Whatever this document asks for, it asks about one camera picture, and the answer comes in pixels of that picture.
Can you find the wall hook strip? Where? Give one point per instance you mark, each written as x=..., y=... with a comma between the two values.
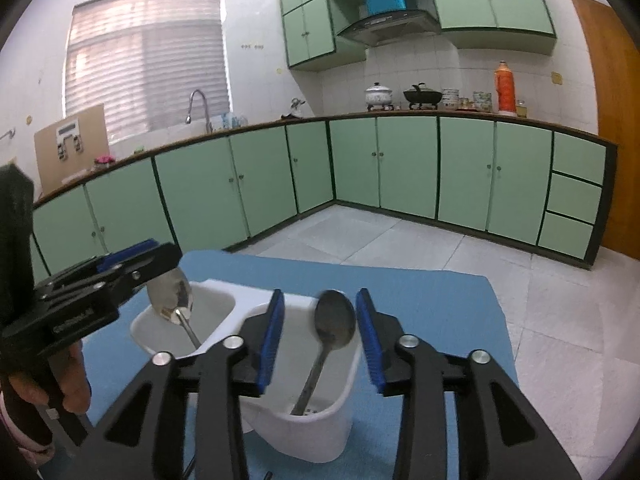
x=252, y=46

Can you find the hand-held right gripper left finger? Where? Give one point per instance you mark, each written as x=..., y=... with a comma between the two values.
x=270, y=345

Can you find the black wok with lid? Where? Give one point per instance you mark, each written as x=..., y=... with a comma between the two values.
x=422, y=95

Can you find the green base cabinets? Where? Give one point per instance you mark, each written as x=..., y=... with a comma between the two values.
x=400, y=160

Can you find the clear plastic bottles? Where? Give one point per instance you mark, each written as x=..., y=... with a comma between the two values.
x=232, y=120

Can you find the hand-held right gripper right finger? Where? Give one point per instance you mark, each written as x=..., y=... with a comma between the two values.
x=367, y=340

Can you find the black range hood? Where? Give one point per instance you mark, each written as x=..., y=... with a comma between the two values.
x=385, y=27

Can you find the oil bottle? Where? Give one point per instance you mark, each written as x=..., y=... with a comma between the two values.
x=521, y=109

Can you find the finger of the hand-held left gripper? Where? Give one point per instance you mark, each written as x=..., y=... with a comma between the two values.
x=127, y=255
x=150, y=270

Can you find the person's left hand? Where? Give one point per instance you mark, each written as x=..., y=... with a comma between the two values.
x=75, y=377

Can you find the stack of bowls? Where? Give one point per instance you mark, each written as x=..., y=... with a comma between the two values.
x=450, y=99

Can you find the window blind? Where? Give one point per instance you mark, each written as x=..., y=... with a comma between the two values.
x=150, y=60

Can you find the cardboard box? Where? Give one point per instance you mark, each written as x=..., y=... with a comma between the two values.
x=85, y=165

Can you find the small pink object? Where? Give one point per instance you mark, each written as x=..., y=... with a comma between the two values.
x=104, y=160

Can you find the gas stove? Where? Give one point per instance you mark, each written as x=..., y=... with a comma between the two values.
x=425, y=106

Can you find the white lidded pot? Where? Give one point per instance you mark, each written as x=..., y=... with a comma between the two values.
x=379, y=95

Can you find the patterned bowl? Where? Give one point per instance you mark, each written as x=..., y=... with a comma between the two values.
x=482, y=100

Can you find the orange thermos flask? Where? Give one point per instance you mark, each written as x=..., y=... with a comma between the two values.
x=505, y=90

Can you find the metal kitchen faucet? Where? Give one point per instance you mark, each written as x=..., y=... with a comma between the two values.
x=205, y=105

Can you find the metal spoon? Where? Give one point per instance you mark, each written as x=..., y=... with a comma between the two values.
x=335, y=317
x=170, y=295

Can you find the white utensil holder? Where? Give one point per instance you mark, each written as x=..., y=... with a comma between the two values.
x=320, y=440

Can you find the wooden door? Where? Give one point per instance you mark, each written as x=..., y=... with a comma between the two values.
x=615, y=110

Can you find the blue table mat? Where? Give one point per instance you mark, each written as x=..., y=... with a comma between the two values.
x=425, y=290

